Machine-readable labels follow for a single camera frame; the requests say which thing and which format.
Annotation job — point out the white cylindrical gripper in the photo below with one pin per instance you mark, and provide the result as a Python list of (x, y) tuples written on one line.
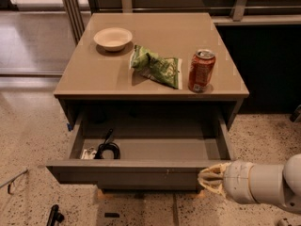
[(239, 182)]

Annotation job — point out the grey top drawer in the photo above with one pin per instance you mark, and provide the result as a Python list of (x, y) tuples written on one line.
[(145, 154)]

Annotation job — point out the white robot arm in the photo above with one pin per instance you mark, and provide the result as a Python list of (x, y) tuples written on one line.
[(278, 185)]

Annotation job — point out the grey drawer cabinet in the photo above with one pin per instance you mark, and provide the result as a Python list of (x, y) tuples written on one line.
[(93, 74)]

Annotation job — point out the dark object right floor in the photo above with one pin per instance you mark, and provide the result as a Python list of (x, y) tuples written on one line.
[(296, 116)]

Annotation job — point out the orange soda can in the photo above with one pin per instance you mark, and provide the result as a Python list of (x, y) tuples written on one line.
[(201, 69)]

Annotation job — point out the green chip bag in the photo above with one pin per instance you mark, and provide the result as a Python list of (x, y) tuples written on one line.
[(166, 71)]

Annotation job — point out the small white packet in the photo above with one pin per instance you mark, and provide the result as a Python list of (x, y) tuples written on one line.
[(88, 153)]

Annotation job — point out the black object on floor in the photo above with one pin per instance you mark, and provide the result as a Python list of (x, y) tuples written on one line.
[(55, 216)]

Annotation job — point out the white paper bowl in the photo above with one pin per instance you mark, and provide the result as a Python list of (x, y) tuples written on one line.
[(113, 39)]

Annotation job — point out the metal window frame post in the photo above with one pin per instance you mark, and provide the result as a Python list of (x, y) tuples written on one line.
[(75, 19)]

